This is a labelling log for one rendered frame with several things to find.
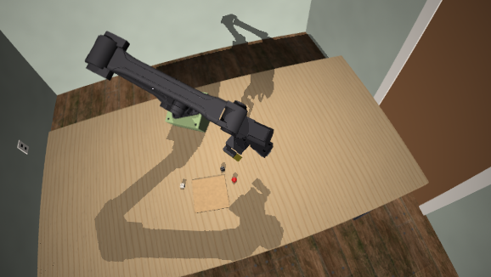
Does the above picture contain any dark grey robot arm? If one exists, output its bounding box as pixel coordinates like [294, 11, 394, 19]
[85, 31, 274, 158]

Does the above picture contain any tan flat mat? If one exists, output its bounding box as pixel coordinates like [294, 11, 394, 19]
[192, 175, 230, 213]

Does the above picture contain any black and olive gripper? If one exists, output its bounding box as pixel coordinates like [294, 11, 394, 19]
[223, 135, 246, 161]

